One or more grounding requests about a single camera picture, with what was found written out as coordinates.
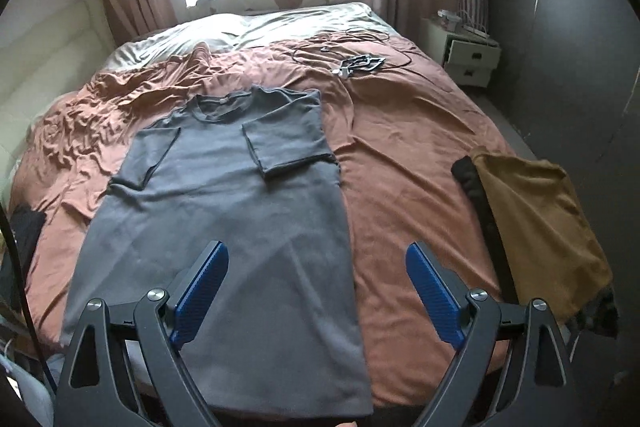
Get grey t-shirt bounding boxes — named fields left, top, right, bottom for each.
left=60, top=87, right=375, bottom=420

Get white nightstand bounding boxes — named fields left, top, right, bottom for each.
left=420, top=16, right=502, bottom=88

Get brown blanket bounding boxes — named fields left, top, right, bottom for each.
left=10, top=34, right=531, bottom=408

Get mustard folded garment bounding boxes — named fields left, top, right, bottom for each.
left=470, top=149, right=615, bottom=323

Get white power strip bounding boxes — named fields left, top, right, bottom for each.
left=462, top=24, right=501, bottom=42

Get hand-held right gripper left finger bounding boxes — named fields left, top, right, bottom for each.
left=54, top=239, right=231, bottom=427

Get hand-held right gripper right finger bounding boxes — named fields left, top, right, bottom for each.
left=405, top=241, right=581, bottom=427

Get beige duvet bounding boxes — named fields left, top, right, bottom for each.
left=107, top=2, right=396, bottom=68

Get tangled black cables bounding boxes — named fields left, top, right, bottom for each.
left=292, top=32, right=416, bottom=80

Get cream padded headboard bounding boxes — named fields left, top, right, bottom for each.
left=0, top=0, right=121, bottom=188

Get black garment at bed edge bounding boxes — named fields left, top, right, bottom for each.
left=0, top=199, right=38, bottom=343

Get white slatted rack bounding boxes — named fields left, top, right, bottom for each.
left=457, top=0, right=488, bottom=32

